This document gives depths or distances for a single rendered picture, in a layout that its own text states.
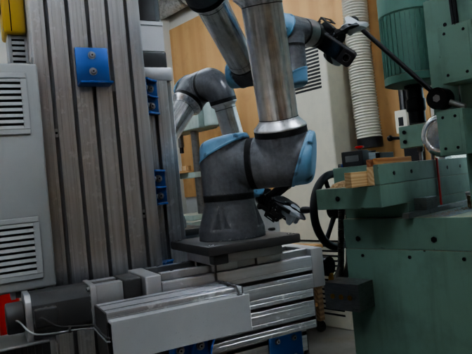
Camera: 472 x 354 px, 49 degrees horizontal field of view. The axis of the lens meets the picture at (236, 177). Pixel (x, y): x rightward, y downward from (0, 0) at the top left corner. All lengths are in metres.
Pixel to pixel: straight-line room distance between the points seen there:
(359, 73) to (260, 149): 2.16
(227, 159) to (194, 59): 3.55
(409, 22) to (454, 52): 0.26
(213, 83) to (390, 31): 0.60
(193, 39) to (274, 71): 3.61
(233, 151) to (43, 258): 0.45
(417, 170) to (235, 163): 0.66
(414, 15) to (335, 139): 1.58
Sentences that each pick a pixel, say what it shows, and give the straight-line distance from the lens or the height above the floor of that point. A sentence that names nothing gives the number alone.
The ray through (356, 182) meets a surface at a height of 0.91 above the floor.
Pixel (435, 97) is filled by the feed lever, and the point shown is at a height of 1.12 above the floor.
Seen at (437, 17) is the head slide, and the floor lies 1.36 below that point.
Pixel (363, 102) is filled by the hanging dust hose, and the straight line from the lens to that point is 3.19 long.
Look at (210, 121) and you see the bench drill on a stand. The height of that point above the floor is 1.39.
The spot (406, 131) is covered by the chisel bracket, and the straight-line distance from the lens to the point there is 1.72.
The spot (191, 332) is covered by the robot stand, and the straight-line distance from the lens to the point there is 0.97.
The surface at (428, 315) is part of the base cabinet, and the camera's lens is 1.56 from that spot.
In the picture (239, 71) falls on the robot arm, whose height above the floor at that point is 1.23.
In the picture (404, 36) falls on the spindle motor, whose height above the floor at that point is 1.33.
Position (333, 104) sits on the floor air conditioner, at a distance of 3.21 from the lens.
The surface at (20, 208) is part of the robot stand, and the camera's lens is 1.15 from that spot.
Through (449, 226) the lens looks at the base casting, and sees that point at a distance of 1.48.
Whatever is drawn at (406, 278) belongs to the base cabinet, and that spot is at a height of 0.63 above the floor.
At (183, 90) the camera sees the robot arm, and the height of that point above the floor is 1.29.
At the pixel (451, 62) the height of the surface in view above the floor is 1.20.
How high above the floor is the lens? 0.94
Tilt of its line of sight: 1 degrees up
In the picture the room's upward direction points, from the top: 5 degrees counter-clockwise
